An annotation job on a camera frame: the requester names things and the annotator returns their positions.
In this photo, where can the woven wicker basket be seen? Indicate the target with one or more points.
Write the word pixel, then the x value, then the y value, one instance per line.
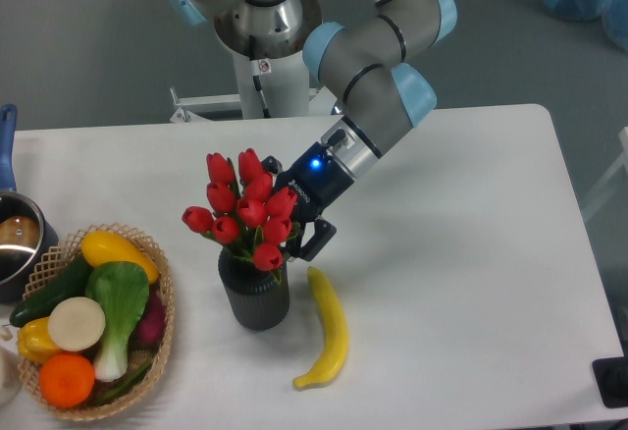
pixel 149 347

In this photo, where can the black device at table edge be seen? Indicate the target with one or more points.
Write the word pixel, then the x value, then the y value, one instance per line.
pixel 611 378

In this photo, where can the blue handled saucepan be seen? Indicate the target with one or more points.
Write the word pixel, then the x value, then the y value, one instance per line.
pixel 25 233

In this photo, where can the white round radish slice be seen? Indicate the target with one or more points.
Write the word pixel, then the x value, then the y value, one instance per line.
pixel 76 324

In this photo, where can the yellow squash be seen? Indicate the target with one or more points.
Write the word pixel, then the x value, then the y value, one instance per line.
pixel 101 247

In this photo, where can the orange fruit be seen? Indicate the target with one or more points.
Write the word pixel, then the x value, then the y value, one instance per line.
pixel 66 380

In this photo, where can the yellow banana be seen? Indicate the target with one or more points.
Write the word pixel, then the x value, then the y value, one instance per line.
pixel 332 358

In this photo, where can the dark green cucumber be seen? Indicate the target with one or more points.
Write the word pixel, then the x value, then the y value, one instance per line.
pixel 68 283

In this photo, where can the dark grey ribbed vase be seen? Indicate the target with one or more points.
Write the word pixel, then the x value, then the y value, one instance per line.
pixel 258 300

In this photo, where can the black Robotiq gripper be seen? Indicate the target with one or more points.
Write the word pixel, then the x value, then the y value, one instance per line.
pixel 318 180

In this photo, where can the white plate at left edge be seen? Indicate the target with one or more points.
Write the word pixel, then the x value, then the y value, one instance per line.
pixel 9 376

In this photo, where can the white frame at right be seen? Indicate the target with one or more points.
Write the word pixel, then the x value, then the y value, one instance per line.
pixel 609 183

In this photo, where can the red tulip bouquet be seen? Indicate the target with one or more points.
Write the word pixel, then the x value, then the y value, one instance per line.
pixel 246 216

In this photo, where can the green bok choy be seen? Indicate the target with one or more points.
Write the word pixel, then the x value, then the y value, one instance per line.
pixel 121 289

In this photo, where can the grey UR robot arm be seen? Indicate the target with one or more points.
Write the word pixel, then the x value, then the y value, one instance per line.
pixel 381 97

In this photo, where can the yellow bell pepper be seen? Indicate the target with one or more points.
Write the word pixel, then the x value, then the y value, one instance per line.
pixel 35 343

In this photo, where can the purple sweet potato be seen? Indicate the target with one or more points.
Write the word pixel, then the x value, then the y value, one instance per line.
pixel 151 327

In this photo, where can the green bean pod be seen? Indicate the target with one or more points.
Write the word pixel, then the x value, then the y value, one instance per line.
pixel 135 377

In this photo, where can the small garlic piece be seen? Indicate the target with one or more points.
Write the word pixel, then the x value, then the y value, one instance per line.
pixel 5 333

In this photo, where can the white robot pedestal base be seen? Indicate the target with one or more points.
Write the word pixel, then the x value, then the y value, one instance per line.
pixel 266 47

